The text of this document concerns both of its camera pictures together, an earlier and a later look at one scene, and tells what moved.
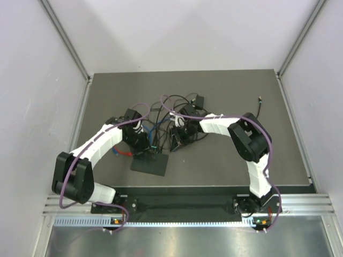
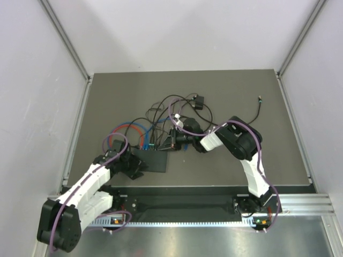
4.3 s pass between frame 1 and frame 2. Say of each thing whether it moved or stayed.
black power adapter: stayed
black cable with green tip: stayed
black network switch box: stayed
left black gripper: moved
